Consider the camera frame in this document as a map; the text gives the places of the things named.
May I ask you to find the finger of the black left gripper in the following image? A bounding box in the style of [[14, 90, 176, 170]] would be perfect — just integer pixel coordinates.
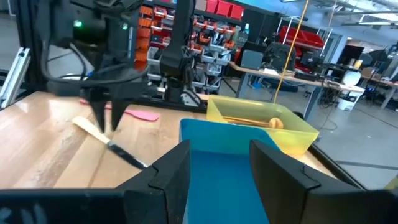
[[110, 99, 130, 132], [89, 99, 108, 134]]

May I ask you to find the blue plastic bin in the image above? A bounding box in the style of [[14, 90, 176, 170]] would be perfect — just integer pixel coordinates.
[[179, 118, 280, 224]]

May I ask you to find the red bin cart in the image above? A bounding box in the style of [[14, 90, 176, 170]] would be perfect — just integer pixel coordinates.
[[278, 24, 326, 74]]

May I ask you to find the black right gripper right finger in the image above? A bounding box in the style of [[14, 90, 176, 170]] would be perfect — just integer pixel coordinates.
[[249, 139, 398, 224]]

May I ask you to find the silver aluminium bracket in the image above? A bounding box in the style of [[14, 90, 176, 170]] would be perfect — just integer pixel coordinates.
[[0, 46, 32, 108]]

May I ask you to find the yellow hanging cable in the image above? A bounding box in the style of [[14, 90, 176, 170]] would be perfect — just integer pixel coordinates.
[[273, 0, 310, 103]]

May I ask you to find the pink silicone spatula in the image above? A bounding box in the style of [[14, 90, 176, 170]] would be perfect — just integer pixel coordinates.
[[79, 98, 161, 122]]

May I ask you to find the black shelf with red bins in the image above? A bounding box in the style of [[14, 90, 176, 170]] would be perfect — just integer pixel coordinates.
[[133, 0, 246, 94]]

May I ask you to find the black aluminium table frame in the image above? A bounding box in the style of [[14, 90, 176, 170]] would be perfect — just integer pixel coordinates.
[[0, 0, 366, 190]]

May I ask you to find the wooden workbench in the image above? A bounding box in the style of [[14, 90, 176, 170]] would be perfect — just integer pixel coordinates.
[[228, 60, 366, 122]]

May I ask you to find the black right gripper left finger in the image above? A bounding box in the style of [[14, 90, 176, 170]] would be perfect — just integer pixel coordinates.
[[0, 139, 191, 224]]

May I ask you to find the yellow translucent plastic bin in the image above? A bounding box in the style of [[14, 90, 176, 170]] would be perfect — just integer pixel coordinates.
[[206, 95, 320, 156]]

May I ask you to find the light wooden spoon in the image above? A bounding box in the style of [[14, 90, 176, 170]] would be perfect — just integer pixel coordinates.
[[222, 116, 284, 130]]

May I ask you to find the cream handled table knife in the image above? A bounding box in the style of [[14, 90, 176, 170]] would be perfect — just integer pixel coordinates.
[[72, 116, 149, 170]]

